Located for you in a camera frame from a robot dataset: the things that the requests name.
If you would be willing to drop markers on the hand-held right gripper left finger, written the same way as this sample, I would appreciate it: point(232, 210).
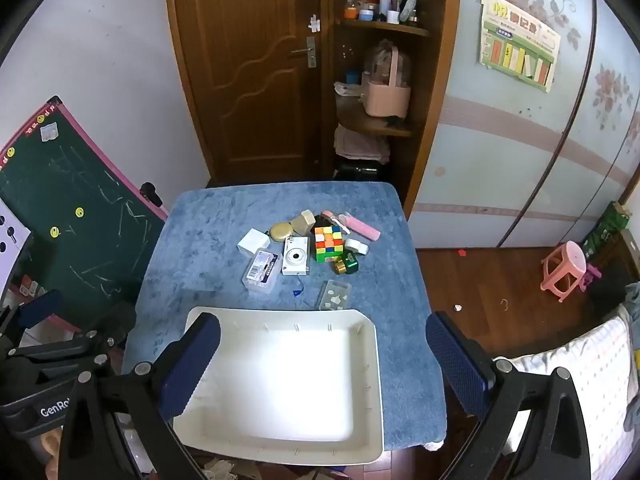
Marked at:
point(190, 367)

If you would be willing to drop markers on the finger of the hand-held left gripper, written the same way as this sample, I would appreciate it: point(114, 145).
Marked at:
point(40, 308)
point(117, 320)

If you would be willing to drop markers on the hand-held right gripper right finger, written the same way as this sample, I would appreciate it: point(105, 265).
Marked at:
point(457, 367)

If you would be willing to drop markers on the white plastic tray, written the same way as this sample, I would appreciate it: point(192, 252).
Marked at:
point(280, 385)

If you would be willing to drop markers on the clear plastic card box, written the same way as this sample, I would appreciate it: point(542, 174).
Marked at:
point(261, 270)

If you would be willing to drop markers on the green bottle with gold cap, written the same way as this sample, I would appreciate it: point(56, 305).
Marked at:
point(347, 265)

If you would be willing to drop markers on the white toy camera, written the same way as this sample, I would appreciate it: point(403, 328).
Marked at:
point(295, 256)

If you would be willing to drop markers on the pink hair roller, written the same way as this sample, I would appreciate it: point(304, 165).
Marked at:
point(364, 228)

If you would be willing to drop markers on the multicoloured puzzle cube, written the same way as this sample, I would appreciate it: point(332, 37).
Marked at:
point(329, 244)

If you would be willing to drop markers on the small red green box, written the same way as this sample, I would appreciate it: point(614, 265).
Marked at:
point(29, 287)

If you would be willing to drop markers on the white board with black dots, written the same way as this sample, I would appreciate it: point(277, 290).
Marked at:
point(10, 235)

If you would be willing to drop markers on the black knob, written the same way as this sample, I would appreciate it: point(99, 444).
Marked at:
point(151, 194)

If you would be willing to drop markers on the blue plush table cover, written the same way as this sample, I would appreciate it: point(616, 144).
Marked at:
point(210, 220)

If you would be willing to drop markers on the white dotted quilt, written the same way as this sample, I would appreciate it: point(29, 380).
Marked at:
point(595, 385)

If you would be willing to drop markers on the small white box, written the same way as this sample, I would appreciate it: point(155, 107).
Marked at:
point(252, 242)

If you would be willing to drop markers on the clear box with white pieces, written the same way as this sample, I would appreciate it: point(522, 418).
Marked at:
point(334, 295)

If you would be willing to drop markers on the pink plastic stool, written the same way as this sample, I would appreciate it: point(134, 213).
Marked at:
point(565, 267)

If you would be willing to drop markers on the white tape roll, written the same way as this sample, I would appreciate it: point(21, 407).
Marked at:
point(356, 246)

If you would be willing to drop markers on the small pink toy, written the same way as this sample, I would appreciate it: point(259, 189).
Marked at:
point(592, 275)

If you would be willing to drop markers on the round gold tin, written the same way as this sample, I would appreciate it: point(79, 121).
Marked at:
point(282, 231)

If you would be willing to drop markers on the beige small box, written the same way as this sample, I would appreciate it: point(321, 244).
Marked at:
point(303, 222)

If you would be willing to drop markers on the green patterned bag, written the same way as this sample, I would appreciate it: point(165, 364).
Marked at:
point(607, 230)

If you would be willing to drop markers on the floral sliding wardrobe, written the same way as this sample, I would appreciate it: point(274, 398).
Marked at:
point(500, 160)

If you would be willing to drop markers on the folded pink towel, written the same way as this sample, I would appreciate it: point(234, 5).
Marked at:
point(360, 144)

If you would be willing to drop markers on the wooden corner shelf cabinet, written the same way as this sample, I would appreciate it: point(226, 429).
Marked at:
point(437, 110)

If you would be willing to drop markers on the brown wooden door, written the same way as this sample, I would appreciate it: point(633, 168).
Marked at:
point(250, 85)

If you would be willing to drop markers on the pink basket with clear dome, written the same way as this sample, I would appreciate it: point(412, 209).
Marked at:
point(387, 97)

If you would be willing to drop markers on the white crumpled cloth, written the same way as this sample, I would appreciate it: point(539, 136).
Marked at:
point(347, 90)

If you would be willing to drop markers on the small blue cup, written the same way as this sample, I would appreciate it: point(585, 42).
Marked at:
point(353, 77)

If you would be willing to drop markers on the white door hook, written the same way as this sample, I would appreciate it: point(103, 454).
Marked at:
point(314, 22)

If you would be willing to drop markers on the group of cosmetic bottles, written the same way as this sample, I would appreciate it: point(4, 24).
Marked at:
point(382, 5)

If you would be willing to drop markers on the green chalkboard with pink frame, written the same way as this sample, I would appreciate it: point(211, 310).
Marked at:
point(75, 180)

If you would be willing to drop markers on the wall poster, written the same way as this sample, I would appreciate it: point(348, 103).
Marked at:
point(517, 40)

